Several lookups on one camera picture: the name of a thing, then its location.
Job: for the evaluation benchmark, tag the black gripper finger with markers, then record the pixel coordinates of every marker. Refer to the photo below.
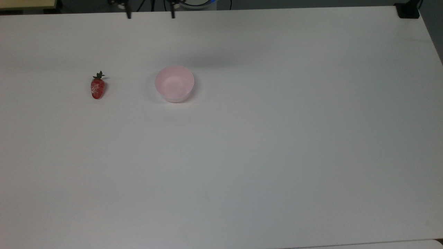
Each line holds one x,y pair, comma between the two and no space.
128,13
172,12

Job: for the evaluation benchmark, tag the red strawberry with green leaves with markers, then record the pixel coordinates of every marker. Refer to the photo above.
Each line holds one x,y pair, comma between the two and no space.
97,88

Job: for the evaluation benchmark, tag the light wooden table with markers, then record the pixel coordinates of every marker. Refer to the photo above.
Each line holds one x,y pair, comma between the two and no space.
26,3

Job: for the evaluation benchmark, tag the pink round bowl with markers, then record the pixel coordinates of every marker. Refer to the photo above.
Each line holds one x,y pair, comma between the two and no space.
174,84

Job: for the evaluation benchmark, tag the black table clamp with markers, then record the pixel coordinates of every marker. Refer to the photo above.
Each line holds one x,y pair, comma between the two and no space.
407,10

